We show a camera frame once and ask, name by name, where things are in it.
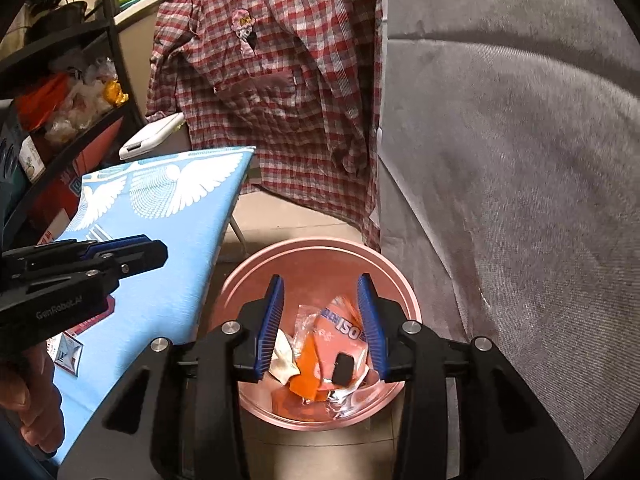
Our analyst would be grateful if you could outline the yellow figurine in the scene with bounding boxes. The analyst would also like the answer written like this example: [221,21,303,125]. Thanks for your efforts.
[102,79,129,107]

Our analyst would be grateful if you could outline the red bag on shelf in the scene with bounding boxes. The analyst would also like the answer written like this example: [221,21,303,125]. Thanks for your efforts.
[16,72,72,132]

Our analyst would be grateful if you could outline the white red printed carton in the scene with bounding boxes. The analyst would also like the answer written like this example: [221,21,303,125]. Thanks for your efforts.
[46,307,117,377]

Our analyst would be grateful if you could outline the clear bags of food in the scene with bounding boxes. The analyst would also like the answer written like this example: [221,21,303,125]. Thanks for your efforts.
[44,56,120,144]

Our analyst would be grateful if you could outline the grey fabric cover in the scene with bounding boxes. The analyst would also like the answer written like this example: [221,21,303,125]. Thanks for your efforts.
[376,0,640,366]

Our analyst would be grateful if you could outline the red plaid shirt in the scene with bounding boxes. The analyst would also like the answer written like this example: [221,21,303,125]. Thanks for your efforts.
[145,0,387,256]

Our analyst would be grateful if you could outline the person's left hand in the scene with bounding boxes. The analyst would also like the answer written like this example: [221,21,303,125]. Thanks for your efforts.
[0,347,64,459]

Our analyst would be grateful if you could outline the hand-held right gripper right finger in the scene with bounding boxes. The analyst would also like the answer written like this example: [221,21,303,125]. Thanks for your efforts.
[356,272,586,480]

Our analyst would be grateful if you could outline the labelled glass jar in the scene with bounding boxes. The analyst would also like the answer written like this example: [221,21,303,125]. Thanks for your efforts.
[19,135,45,184]

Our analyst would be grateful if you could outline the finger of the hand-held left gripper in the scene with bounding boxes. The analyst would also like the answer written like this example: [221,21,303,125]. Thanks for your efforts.
[75,239,169,279]
[35,233,152,259]

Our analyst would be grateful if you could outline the green storage box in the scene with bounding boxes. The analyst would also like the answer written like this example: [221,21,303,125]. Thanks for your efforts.
[0,104,25,191]

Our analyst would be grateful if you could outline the white lidded bin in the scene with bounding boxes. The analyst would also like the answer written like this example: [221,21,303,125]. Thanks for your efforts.
[118,112,187,162]

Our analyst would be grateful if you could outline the small black block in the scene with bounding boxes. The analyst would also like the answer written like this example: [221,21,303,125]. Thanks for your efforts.
[332,352,357,387]

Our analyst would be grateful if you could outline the orange snack bag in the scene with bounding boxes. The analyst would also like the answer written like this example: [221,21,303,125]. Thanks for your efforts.
[290,295,382,402]

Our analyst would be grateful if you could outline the red blue cardboard box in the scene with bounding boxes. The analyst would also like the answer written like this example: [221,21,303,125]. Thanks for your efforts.
[29,119,127,233]

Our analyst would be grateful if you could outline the blue winged tablecloth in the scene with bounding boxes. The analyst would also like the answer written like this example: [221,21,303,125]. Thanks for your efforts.
[46,146,258,467]

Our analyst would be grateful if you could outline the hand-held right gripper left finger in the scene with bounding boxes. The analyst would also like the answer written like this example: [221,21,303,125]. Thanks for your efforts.
[57,275,286,480]

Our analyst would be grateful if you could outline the black shelf rack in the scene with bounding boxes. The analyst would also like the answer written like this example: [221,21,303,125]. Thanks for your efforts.
[0,0,147,243]

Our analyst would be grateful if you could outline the white table leg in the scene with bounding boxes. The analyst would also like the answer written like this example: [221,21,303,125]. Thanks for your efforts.
[229,204,249,262]

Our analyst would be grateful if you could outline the pink plastic bin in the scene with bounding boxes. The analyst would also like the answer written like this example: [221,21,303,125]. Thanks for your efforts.
[212,237,422,432]

